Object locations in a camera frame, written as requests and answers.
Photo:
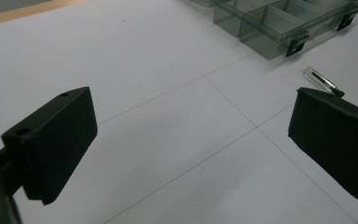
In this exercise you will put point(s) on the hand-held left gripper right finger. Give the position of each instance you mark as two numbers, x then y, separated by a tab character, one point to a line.
335	140

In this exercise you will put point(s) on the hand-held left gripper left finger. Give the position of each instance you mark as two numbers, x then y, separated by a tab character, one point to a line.
56	146

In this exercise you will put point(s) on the small metal hair clip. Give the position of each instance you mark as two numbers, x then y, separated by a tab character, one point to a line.
323	80

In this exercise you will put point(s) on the clear plastic compartment box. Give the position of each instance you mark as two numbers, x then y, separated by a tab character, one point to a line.
279	21

